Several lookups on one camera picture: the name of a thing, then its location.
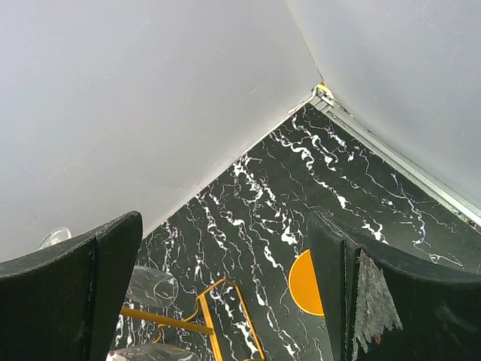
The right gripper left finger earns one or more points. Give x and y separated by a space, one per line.
32 331

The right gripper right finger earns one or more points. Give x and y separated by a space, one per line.
381 303

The clear flute glass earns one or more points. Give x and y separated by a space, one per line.
152 352
150 278

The clear flute glass front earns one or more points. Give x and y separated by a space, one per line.
152 352

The orange plastic wine glass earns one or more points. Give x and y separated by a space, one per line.
303 286

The gold wire wine glass rack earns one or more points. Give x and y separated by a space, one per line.
201 320

